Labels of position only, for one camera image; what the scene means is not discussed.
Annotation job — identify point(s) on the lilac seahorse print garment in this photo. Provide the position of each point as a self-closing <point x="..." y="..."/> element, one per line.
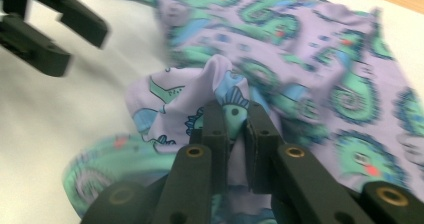
<point x="316" y="67"/>

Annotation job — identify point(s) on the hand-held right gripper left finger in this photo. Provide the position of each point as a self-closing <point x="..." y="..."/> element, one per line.
<point x="215" y="150"/>

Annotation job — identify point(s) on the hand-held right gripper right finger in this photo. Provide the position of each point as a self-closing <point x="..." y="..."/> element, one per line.
<point x="263" y="157"/>

